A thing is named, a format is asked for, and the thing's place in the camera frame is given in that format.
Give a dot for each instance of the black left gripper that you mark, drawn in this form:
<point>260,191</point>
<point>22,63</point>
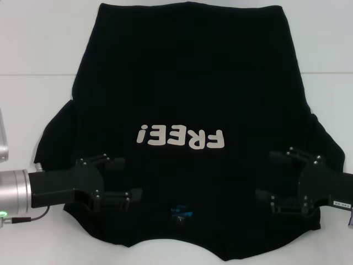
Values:
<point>66,182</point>

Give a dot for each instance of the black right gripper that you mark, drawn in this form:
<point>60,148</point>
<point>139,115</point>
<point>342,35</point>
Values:
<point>320,185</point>

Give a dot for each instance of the black shirt with FREE print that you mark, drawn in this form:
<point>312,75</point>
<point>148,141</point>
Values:
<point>176,82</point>

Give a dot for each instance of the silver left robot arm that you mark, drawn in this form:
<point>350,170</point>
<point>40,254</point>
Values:
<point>13,190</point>

